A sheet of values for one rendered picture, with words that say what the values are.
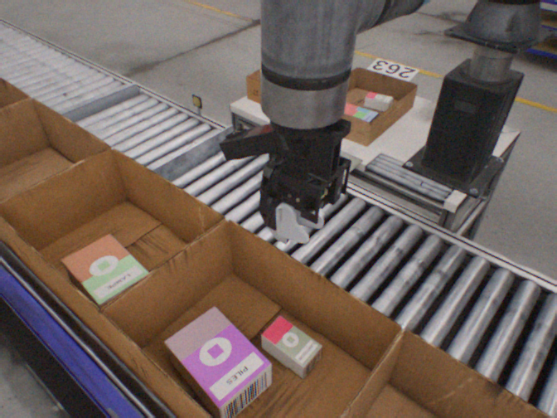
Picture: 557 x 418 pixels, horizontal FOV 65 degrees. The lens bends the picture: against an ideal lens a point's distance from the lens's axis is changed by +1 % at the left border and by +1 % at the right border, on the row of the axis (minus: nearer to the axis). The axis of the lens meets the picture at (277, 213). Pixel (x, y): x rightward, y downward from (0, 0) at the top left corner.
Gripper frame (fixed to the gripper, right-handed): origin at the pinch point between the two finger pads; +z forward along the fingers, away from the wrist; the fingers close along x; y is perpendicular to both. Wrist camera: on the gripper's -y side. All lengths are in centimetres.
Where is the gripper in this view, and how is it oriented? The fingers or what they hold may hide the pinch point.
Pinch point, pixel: (282, 233)
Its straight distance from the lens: 61.0
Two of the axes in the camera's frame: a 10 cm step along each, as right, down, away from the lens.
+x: 5.9, -5.4, 6.0
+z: -0.2, 7.4, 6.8
